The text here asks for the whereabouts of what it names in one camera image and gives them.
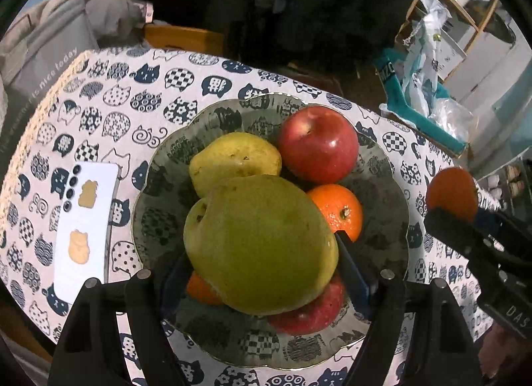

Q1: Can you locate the dark red apple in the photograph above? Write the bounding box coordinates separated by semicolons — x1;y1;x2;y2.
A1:
266;274;347;337

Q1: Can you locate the round yellow mango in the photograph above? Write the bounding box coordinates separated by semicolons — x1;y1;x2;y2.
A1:
183;174;339;316

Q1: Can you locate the small orange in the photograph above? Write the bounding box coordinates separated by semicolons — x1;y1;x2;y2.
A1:
426;167;479;224

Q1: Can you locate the black coat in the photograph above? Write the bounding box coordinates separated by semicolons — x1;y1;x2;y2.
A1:
205;0;420;75

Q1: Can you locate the scalloped glass plate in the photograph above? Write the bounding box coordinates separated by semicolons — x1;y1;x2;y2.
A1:
131;93;410;371

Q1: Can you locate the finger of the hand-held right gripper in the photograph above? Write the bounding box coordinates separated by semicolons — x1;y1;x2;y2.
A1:
478;199;532;260
424;207;532;287

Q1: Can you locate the pale grey towel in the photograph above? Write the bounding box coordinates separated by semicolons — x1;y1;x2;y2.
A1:
0;0;92;112

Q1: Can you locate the teal box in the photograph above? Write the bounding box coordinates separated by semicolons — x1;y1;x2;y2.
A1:
372;48;468;158

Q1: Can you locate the white phone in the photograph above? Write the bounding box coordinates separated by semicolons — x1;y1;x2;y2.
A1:
54;161;121;309

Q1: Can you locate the bright red apple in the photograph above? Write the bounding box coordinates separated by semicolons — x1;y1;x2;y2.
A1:
276;105;360;185

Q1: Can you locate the oval yellow-green mango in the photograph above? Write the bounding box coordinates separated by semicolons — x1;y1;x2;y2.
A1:
189;131;283;199

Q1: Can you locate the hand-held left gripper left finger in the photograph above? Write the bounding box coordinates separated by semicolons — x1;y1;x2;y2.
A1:
53;253;196;386

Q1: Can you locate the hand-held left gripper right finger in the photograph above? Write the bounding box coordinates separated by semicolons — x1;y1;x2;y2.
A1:
334;231;483;386

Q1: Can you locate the clear plastic bag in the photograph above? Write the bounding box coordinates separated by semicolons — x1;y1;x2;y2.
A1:
428;97;478;143

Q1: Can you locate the grey storage bag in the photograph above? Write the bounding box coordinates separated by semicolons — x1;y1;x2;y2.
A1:
0;0;100;154

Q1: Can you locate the grey clothes pile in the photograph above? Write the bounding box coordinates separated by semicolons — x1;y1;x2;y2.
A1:
85;0;154;43

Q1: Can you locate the wooden drawer box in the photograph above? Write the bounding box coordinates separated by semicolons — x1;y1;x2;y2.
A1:
143;24;227;56

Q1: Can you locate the medium orange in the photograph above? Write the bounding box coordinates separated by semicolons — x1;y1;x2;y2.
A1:
307;183;363;243

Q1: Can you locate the cat print tablecloth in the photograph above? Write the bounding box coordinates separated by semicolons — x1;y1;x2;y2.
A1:
0;47;503;386

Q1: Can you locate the large orange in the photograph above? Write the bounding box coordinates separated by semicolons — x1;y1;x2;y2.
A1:
186;270;225;307

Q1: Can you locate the person's right hand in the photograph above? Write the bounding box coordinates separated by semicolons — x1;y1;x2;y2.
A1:
478;325;524;376

